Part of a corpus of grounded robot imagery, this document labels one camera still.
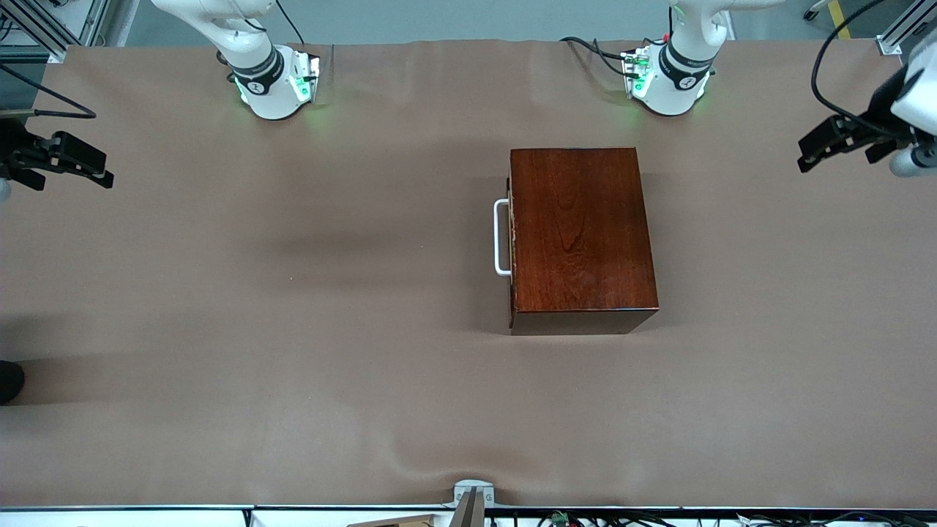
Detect grey metal clamp bracket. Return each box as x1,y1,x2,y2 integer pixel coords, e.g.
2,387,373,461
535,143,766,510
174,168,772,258
452,479,496,527

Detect brown table cloth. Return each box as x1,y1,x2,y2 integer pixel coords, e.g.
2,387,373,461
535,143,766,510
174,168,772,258
0,38,937,510

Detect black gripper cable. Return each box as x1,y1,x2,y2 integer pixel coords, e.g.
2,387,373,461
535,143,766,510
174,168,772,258
0,64,97,119
811,0,890,124

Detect black right arm base cable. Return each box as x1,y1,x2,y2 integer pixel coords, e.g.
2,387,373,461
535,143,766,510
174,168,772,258
275,0,310,46

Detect black left arm base cables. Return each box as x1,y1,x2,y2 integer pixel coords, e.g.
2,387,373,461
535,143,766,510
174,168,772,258
560,35,634,78

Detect wooden drawer with white handle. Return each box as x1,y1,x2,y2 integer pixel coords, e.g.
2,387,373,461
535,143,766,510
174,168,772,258
493,176,518,294

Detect aluminium frame profile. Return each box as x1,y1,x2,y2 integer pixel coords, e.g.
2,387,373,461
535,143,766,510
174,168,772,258
877,0,937,56
0,0,111,63

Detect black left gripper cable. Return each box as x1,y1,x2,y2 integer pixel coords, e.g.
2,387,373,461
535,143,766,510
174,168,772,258
811,0,890,124

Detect brown cardboard piece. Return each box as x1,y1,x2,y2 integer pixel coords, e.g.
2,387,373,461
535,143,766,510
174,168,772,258
348,515,436,527

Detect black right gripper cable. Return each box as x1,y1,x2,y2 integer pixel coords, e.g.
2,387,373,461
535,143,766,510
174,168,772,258
0,64,97,119

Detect black rounded object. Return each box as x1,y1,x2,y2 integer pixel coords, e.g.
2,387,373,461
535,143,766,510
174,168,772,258
0,360,26,405

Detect dark brown wooden cabinet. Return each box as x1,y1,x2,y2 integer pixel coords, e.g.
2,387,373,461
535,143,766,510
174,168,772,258
509,147,660,336

